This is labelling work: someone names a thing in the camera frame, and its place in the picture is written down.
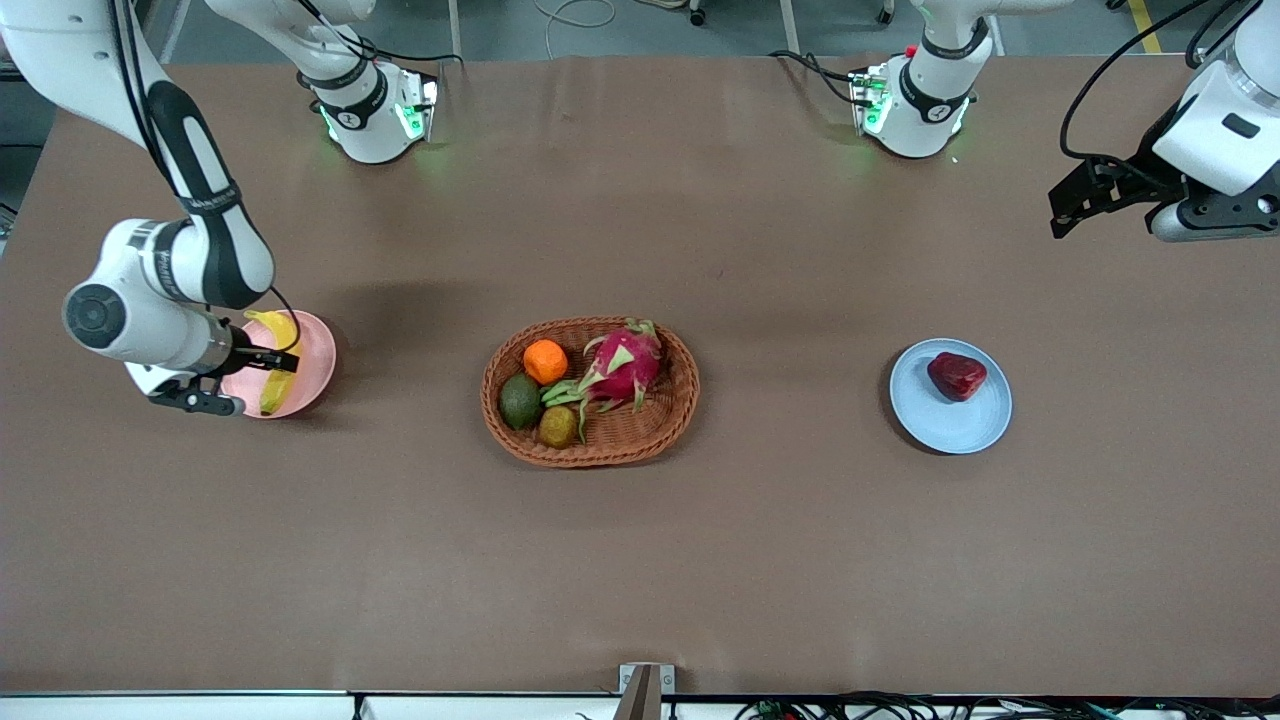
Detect yellow banana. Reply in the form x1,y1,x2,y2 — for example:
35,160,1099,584
243,310,301,416

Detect dark red apple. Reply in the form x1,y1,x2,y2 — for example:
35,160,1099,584
927,352,988,403

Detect pink plate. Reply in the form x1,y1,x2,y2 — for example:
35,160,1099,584
220,310,338,421

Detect blue plate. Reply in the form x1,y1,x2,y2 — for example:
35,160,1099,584
889,338,1013,456

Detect green avocado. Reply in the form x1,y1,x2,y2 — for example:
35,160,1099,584
499,373,544,431

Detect orange fruit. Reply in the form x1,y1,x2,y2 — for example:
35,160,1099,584
523,339,569,387

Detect brownish yellow round fruit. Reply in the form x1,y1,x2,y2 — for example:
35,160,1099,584
537,405,581,450

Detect white table edge profile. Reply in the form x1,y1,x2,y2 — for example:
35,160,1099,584
0,688,1280,720

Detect pink dragon fruit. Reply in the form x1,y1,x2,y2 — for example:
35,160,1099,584
543,318,663,446

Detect brown wicker basket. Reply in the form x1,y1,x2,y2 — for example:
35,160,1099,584
481,316,701,469

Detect brown table cover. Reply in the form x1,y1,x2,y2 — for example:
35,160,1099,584
0,55,1280,698

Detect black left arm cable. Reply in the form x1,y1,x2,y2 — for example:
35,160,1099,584
1058,0,1261,164

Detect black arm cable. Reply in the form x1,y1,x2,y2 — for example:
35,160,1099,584
1058,0,1261,164
108,0,301,356

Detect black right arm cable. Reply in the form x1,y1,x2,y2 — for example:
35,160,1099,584
108,0,301,356

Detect black left base cable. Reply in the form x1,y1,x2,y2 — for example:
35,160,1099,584
768,48,863,107

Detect black base cable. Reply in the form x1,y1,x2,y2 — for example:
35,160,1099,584
350,35,466,69
768,48,863,107

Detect black right base cable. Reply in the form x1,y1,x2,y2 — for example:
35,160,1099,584
350,35,466,69

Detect white floor cable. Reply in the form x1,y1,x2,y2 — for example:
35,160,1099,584
533,0,618,59

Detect grey metal bracket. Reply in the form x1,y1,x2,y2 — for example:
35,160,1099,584
612,663,676,720

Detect black cable bundle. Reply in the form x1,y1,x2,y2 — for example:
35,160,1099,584
735,690,1280,720

